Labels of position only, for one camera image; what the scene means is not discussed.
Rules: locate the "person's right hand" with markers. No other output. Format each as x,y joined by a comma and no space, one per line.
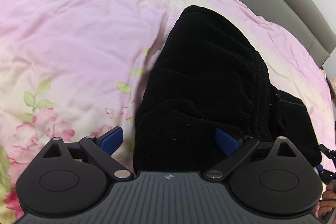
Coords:
330,196

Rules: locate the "pink floral blanket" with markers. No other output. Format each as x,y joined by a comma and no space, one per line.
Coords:
78,29

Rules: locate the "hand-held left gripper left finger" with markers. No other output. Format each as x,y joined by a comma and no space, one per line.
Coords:
113,139

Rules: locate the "black pants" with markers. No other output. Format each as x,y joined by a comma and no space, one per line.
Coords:
204,69

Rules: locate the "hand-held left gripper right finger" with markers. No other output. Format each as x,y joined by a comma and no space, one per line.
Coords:
225,141

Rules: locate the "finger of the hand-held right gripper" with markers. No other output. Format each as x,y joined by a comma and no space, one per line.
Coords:
328,151
326,174

